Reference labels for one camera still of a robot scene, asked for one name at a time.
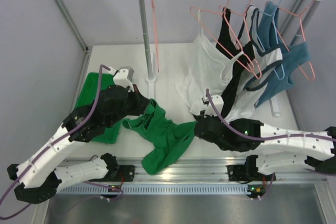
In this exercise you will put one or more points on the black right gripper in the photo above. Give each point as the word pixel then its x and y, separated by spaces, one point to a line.
pixel 202 115

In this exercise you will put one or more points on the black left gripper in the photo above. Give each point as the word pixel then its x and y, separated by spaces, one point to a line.
pixel 137 99

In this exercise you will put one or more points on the green tank top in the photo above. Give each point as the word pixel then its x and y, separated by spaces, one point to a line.
pixel 170 140

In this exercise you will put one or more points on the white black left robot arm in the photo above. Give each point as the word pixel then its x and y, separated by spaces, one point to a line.
pixel 41 177

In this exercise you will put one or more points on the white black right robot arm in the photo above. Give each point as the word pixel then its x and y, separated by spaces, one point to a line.
pixel 269 149

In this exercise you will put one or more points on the white navy-trimmed tank top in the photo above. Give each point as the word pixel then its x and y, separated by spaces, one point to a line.
pixel 249 88

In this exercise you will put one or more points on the white camisole top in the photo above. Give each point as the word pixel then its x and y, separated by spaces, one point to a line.
pixel 208 69

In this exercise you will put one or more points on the pink hanger with camisole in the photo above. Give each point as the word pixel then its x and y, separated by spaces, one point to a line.
pixel 228 39

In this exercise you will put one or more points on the black tank top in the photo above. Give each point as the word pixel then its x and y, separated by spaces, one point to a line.
pixel 229 94

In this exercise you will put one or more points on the blue hanger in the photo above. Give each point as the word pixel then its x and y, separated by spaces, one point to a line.
pixel 275 31

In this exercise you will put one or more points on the empty pink hanger left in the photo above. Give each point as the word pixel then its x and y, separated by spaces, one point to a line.
pixel 155 36

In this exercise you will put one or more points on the teal tank top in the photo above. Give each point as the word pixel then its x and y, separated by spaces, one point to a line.
pixel 292 56

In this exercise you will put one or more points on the pink hanger far right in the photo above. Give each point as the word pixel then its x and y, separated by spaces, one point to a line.
pixel 301 34

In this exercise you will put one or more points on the green plastic tray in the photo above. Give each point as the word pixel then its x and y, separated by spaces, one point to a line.
pixel 94 130

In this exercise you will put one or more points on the white rack left foot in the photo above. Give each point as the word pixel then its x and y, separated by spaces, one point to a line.
pixel 151 85

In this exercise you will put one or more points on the white rack foot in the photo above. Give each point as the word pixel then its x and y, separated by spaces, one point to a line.
pixel 151 85
pixel 274 106

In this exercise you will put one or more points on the white rack right foot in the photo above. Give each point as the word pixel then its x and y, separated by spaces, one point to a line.
pixel 274 106

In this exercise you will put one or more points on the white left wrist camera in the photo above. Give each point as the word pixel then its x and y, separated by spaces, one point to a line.
pixel 122 77

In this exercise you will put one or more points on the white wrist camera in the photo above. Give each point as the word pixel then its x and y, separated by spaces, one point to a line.
pixel 214 108
pixel 122 77

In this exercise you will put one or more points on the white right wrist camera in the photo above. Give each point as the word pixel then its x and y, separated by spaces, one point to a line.
pixel 214 108

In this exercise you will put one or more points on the aluminium mounting rail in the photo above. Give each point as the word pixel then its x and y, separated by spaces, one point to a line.
pixel 208 171

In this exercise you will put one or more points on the perforated grey cable duct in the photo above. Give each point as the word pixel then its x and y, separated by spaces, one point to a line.
pixel 167 189

